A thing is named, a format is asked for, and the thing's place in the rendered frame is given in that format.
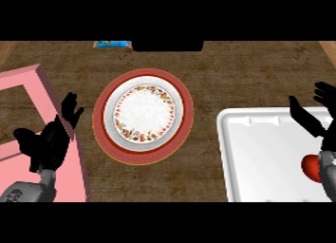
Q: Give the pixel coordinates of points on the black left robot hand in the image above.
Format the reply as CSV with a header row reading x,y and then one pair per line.
x,y
49,144

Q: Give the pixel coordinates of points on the white floral-rim plate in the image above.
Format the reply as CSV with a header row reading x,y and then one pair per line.
x,y
144,113

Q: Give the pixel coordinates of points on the pink frame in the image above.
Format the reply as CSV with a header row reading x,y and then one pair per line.
x,y
36,126

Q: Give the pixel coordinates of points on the white tray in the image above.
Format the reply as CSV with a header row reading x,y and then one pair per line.
x,y
269,158

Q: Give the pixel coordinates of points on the red round placemat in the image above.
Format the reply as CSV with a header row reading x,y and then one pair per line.
x,y
144,116

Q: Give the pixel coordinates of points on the red tomato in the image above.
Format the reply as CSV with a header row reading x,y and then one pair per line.
x,y
311,168

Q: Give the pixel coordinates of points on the blue patterned box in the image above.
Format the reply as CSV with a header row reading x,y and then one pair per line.
x,y
113,44

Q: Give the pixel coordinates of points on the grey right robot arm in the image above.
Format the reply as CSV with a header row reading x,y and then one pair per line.
x,y
334,178

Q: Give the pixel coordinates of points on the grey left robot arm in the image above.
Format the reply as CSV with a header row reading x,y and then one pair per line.
x,y
29,188

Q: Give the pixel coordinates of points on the black appliance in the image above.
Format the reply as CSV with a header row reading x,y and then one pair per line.
x,y
167,46

